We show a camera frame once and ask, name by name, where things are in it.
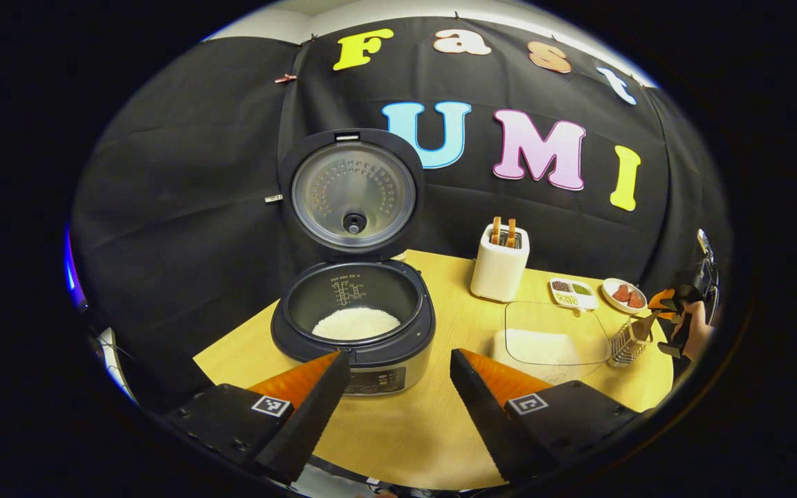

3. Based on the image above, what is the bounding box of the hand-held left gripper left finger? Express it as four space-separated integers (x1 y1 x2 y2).
163 351 351 485

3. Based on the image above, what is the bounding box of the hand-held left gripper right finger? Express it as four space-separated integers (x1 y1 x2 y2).
450 348 641 485

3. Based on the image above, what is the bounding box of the wooden spoon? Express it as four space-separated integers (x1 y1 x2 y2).
630 310 662 343

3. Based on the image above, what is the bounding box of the metal wire chopstick holder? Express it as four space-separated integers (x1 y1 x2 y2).
607 317 652 367

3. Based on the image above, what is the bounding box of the clear box of rice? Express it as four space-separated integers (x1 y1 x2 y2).
493 301 612 385

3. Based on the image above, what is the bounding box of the silver black rice cooker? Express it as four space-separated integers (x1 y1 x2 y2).
271 128 437 397

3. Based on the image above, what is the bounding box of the white round plate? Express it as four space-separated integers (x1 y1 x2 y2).
602 278 648 315

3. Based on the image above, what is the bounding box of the white divided bean dish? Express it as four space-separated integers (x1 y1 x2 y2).
549 277 599 311

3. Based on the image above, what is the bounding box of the white toaster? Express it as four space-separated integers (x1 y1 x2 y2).
470 223 531 303

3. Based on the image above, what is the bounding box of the black backdrop cloth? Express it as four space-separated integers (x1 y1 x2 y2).
70 17 731 416

